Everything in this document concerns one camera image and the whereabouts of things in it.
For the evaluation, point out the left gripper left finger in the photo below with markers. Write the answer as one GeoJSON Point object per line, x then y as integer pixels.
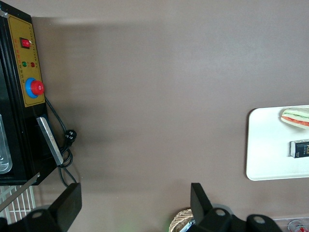
{"type": "Point", "coordinates": [68, 203]}

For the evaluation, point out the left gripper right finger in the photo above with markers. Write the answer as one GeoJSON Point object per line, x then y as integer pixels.
{"type": "Point", "coordinates": [202, 207]}

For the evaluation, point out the beige plastic tray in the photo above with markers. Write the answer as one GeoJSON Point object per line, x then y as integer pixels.
{"type": "Point", "coordinates": [268, 145]}

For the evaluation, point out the wicker basket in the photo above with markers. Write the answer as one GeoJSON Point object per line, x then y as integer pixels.
{"type": "Point", "coordinates": [179, 220]}

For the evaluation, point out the clear acrylic bottle rack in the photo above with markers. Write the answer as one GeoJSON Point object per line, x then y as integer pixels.
{"type": "Point", "coordinates": [280, 221]}

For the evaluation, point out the black sealing machine yellow panel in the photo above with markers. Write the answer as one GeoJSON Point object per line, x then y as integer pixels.
{"type": "Point", "coordinates": [17, 125]}

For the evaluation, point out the red cola bottle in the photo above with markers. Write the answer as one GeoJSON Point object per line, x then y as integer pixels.
{"type": "Point", "coordinates": [299, 227]}

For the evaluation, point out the black square box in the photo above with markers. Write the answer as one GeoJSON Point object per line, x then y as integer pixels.
{"type": "Point", "coordinates": [300, 148]}

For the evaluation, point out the wrapped triangle sandwich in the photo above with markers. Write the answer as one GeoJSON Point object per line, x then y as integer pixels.
{"type": "Point", "coordinates": [295, 118]}

